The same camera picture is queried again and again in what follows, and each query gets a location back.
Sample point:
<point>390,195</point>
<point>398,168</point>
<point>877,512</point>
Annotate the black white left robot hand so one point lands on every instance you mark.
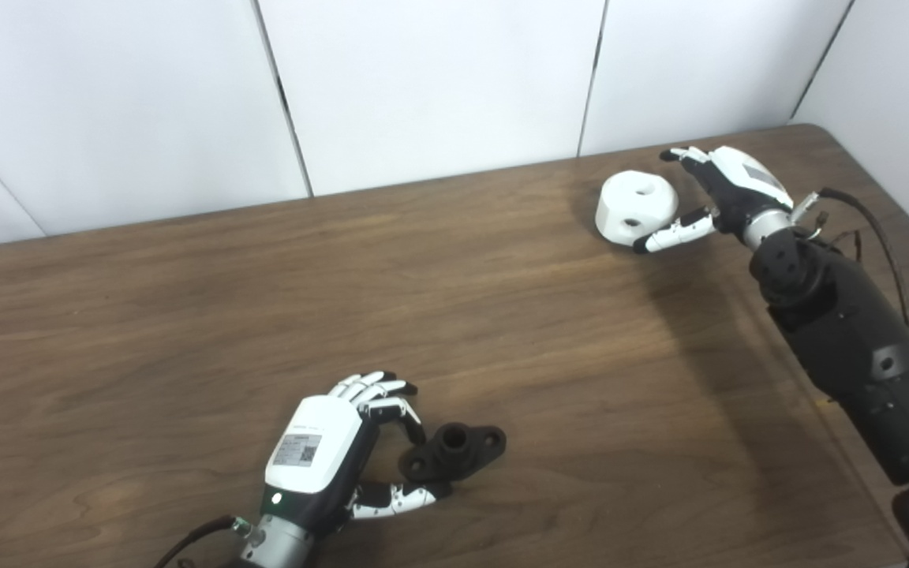
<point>316,450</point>

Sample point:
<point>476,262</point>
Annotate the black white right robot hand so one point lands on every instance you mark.
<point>738,189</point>

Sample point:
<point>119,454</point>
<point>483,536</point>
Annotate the round white piece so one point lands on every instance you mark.
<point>624,205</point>

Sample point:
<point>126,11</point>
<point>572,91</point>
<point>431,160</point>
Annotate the black flanged holder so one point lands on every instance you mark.
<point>454,454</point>

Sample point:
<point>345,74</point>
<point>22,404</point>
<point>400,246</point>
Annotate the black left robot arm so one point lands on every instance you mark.
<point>277,548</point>

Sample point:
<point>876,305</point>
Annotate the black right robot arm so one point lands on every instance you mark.
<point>849,331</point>

